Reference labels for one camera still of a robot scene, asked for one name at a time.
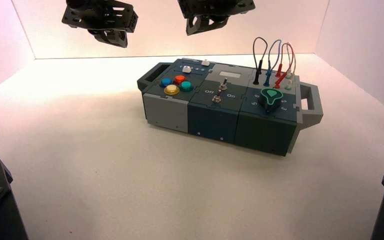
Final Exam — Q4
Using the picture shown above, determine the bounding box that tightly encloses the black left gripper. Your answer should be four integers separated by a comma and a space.
61, 0, 139, 49

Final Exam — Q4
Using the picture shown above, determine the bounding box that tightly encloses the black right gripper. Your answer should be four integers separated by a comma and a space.
177, 0, 256, 37

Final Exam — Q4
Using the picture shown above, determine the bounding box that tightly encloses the black knob green pointer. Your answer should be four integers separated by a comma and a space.
257, 87, 284, 113

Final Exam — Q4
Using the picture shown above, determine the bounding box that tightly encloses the grey rectangular display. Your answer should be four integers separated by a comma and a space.
219, 70, 243, 80

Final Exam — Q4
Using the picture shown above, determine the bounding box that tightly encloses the yellow round push button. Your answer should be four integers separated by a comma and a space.
164, 84, 181, 97

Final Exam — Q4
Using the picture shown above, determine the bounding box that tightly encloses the teal and grey task box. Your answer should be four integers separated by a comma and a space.
136, 58, 324, 157

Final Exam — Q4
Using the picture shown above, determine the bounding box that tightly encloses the black jumper cable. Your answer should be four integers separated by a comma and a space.
252, 36, 268, 86

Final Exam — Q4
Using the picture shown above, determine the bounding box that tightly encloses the blue jumper cable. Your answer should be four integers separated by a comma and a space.
263, 39, 283, 88

